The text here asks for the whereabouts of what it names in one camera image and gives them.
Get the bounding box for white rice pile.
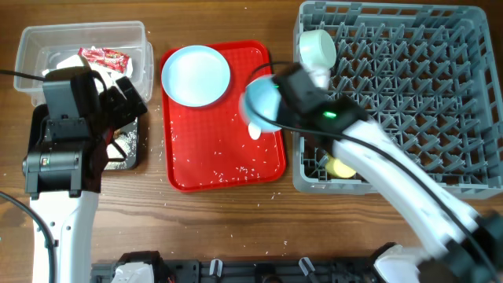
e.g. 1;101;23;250
105;120;138;171

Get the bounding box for small light blue bowl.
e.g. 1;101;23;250
240;75;281;134

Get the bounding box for white napkin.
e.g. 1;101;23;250
56;55;133;86

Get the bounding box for red snack wrapper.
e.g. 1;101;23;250
78;48;130;74

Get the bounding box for mint green bowl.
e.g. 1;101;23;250
299;29;337;73

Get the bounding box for white plastic spoon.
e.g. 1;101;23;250
248;123;262;140

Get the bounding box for large light blue plate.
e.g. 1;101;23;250
161;45;231;108

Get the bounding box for yellow plastic cup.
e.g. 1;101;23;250
325;155;356;178

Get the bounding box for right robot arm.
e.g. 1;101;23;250
272;64;502;282

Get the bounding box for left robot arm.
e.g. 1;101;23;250
22;66;147;282

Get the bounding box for grey dishwasher rack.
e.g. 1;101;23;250
293;1;502;199

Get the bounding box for black plastic tray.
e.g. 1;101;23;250
28;105;140;171

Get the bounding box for clear plastic bin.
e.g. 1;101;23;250
15;21;154;101

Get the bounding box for red serving tray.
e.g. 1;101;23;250
160;40;286;193

